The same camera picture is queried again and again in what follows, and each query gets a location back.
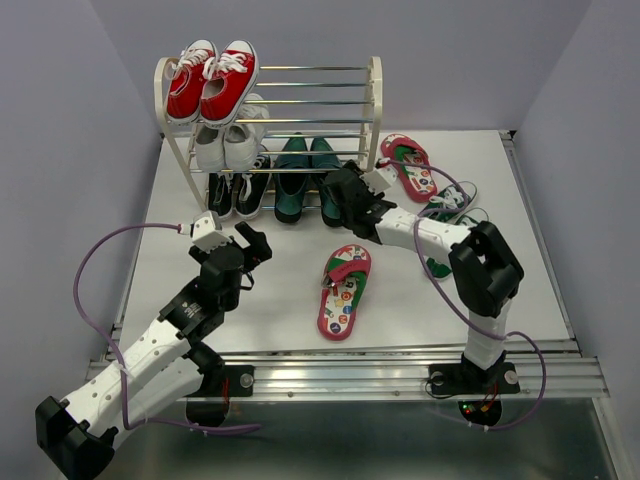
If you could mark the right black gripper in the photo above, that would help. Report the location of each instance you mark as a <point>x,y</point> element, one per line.
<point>353,167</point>

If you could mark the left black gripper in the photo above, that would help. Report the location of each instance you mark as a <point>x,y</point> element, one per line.
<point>258,251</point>

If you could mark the green loafer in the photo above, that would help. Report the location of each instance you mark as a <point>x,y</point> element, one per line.
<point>291,187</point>
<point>323,162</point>

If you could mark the pink sandal front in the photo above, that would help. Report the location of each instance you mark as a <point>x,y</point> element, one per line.
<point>346,274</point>

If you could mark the pink sandal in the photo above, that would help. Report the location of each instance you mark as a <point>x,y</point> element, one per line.
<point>410,161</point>
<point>346,274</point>

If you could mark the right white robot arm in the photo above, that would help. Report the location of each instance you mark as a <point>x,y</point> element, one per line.
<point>486,272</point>

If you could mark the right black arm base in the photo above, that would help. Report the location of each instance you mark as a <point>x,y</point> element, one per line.
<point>465,378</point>

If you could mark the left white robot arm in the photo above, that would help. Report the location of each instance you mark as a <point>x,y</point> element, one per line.
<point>78,432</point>

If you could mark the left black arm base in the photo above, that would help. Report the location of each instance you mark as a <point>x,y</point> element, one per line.
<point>218,378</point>

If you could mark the cream shoe shelf with rods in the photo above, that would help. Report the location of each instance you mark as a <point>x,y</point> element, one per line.
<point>342,103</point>

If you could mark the right black canvas sneaker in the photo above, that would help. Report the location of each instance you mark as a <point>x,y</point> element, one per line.
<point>252,188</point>

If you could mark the black canvas sneaker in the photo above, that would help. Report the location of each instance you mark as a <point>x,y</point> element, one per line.
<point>252,188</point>
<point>221,198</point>

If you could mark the pink sandal back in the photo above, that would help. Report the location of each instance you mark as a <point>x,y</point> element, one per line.
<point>410,161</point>

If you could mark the left black canvas sneaker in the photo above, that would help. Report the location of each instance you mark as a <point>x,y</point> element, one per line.
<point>221,198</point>

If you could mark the green sneaker upper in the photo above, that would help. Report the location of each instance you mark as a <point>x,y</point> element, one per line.
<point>450,201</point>

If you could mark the green sneaker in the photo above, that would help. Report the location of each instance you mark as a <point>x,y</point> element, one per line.
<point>450,201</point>
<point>470,218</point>

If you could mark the green sneaker lower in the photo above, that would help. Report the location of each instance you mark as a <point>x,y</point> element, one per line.
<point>470,218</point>

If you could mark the right white sneaker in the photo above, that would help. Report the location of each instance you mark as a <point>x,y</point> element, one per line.
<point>244,137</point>

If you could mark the white sneaker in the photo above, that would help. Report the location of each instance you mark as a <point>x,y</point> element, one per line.
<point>244,137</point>
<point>209,149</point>

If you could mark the left white sneaker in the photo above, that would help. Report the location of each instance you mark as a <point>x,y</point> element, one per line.
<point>209,149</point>

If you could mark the left red canvas sneaker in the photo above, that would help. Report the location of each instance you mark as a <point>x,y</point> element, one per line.
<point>186,77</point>

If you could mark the red canvas sneaker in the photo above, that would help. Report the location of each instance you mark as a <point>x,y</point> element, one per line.
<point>228,79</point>
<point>186,77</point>

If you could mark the right red canvas sneaker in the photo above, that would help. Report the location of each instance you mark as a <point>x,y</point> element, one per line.
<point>228,79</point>

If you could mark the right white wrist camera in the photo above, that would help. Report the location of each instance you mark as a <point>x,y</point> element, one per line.
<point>380,179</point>

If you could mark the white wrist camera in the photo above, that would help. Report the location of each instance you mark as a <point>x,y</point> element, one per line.
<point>207,233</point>
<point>380,179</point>

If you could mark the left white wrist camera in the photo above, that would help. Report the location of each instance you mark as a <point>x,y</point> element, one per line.
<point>207,233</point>

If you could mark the aluminium rail frame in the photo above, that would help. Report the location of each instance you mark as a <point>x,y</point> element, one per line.
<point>402,326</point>

